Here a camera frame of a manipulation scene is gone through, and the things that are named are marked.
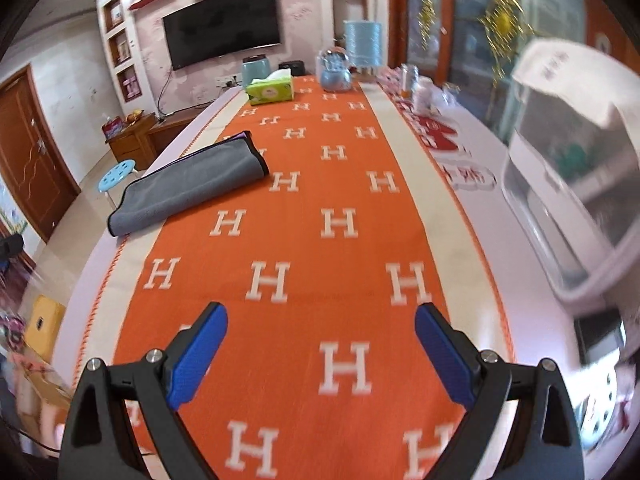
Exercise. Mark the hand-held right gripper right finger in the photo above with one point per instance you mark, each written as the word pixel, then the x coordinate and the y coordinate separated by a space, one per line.
pixel 445 355

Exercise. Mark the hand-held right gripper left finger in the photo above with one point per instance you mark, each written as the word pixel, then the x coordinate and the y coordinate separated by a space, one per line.
pixel 197 355

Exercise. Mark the grey towel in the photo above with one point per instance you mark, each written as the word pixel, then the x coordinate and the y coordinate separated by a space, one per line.
pixel 190 185

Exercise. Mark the yellow box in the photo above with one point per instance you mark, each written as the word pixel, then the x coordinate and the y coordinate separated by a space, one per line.
pixel 45 325

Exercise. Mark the orange patterned table blanket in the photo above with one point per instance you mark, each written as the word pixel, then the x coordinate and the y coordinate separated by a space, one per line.
pixel 310 240

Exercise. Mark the blue round stool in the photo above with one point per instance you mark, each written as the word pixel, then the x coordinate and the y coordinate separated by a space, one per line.
pixel 117 175

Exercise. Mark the white plastic storage box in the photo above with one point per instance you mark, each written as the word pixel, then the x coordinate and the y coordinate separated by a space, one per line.
pixel 575 175

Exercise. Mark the wooden cabinet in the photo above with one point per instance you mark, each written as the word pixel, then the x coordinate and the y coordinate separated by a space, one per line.
pixel 132 140

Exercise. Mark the brown wooden door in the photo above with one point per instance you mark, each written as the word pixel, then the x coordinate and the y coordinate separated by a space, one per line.
pixel 32 155

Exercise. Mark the green tissue box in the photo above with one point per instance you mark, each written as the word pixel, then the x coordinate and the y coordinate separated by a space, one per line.
pixel 270 90

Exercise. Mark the clear glass jar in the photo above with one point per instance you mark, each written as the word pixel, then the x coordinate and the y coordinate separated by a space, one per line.
pixel 409 80

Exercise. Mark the teal canister with black lid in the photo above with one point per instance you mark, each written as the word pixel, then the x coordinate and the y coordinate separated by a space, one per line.
pixel 256 70

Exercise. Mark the black box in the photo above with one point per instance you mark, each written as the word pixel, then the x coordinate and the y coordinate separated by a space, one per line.
pixel 291 67

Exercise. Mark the blue glass teapot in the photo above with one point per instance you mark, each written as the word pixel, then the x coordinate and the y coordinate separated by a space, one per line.
pixel 335 70

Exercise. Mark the light blue cylindrical container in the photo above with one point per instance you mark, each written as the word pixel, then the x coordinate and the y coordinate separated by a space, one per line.
pixel 364 42

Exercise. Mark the wall-mounted television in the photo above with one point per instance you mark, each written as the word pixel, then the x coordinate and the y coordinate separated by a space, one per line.
pixel 222 25

